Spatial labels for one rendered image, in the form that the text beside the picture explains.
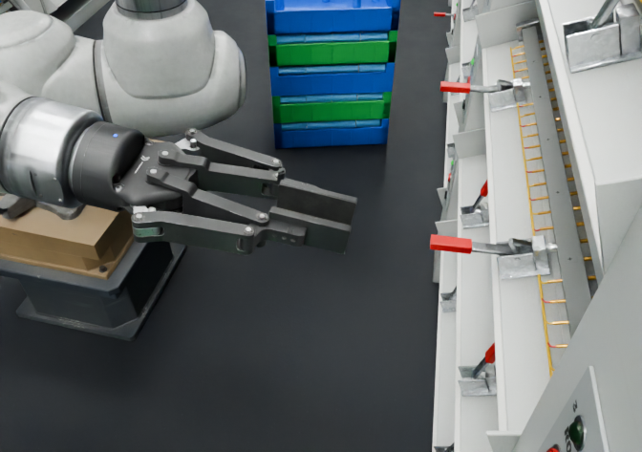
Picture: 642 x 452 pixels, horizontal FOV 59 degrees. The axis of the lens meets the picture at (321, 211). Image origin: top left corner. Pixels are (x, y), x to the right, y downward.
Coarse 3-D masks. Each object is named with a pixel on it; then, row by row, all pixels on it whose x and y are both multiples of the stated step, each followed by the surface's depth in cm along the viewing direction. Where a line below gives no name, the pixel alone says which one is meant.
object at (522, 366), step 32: (480, 32) 79; (512, 32) 78; (512, 128) 64; (512, 160) 60; (512, 192) 56; (512, 224) 53; (544, 224) 52; (512, 288) 47; (544, 288) 46; (512, 320) 45; (512, 352) 43; (544, 352) 42; (512, 384) 41; (544, 384) 40; (512, 416) 39; (512, 448) 34
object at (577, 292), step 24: (528, 48) 71; (528, 72) 67; (552, 120) 58; (552, 144) 56; (552, 168) 53; (528, 192) 54; (552, 192) 51; (552, 216) 49; (576, 240) 46; (576, 264) 44; (576, 288) 42; (576, 312) 41
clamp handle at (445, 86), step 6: (444, 84) 68; (450, 84) 68; (456, 84) 68; (462, 84) 68; (468, 84) 68; (498, 84) 66; (444, 90) 68; (450, 90) 68; (456, 90) 67; (462, 90) 67; (468, 90) 67; (474, 90) 67; (480, 90) 67; (486, 90) 67; (492, 90) 67; (498, 90) 67
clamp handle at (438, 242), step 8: (432, 240) 49; (440, 240) 49; (448, 240) 49; (456, 240) 48; (464, 240) 48; (432, 248) 49; (440, 248) 48; (448, 248) 48; (456, 248) 48; (464, 248) 48; (472, 248) 48; (480, 248) 48; (488, 248) 48; (496, 248) 48; (504, 248) 48; (512, 248) 47
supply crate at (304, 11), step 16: (272, 0) 122; (288, 0) 141; (304, 0) 141; (320, 0) 141; (336, 0) 141; (352, 0) 141; (368, 0) 141; (384, 0) 141; (400, 0) 125; (272, 16) 125; (288, 16) 125; (304, 16) 125; (320, 16) 126; (336, 16) 126; (352, 16) 126; (368, 16) 126; (384, 16) 127; (272, 32) 127; (288, 32) 128; (304, 32) 128; (320, 32) 128
